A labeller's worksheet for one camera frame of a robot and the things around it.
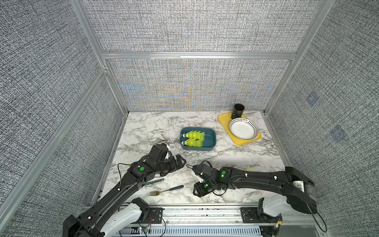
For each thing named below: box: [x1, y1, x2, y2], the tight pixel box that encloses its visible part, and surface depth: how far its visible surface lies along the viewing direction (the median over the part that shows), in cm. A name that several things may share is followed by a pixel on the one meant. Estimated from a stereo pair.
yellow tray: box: [218, 111, 263, 146], surface depth 108 cm
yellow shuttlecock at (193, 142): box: [181, 138, 205, 147], surface depth 99 cm
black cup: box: [231, 103, 245, 120], surface depth 113 cm
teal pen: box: [145, 178, 165, 186], surface depth 87 cm
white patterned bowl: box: [228, 117, 259, 141], surface depth 111 cm
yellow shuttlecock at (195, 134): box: [182, 130, 206, 140], surface depth 102 cm
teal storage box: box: [179, 138, 217, 152], surface depth 100 cm
